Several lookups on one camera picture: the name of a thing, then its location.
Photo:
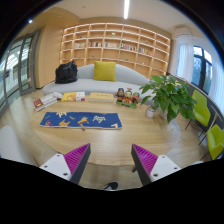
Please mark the wooden wall bookshelf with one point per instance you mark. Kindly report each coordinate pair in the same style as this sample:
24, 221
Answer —
137, 48

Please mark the yellow cushion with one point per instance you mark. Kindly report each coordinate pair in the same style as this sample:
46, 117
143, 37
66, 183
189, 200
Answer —
105, 71

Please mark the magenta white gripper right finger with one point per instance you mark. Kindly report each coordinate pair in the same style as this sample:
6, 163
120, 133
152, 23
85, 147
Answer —
151, 167

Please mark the black shoe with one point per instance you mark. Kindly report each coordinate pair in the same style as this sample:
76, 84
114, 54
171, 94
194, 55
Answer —
111, 186

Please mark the yellow flat book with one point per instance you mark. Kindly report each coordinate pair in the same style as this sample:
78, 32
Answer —
101, 97

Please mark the far lime green chair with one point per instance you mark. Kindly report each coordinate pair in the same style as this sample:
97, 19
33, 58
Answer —
201, 111

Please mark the glass door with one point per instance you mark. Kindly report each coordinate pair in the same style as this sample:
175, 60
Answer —
17, 77

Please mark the black backpack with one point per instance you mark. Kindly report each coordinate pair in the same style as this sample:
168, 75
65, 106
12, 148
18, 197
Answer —
66, 73

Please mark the green potted plant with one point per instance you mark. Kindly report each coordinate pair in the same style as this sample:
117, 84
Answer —
170, 95

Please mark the colourful figurine set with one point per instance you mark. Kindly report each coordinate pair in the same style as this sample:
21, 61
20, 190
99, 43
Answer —
127, 98

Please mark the lime green chair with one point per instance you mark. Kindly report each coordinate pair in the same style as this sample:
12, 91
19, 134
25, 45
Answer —
201, 111
215, 141

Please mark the yellow pink book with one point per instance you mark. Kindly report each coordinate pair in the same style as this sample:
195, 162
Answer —
73, 96

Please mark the window with curtains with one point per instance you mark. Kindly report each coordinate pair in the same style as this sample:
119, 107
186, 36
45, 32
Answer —
197, 66

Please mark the blue patterned towel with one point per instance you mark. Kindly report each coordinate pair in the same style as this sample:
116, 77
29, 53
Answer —
81, 120

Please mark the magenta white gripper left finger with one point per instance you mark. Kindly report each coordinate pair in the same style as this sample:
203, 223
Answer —
69, 166

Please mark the white air conditioner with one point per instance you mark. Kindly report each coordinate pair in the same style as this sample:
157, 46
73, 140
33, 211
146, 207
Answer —
182, 32

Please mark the ceiling light strip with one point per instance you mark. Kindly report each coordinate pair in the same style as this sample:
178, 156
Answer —
126, 8

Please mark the near lime green chair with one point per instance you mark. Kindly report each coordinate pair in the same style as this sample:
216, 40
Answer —
215, 141

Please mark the grey sofa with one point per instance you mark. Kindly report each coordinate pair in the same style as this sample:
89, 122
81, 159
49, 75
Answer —
125, 78

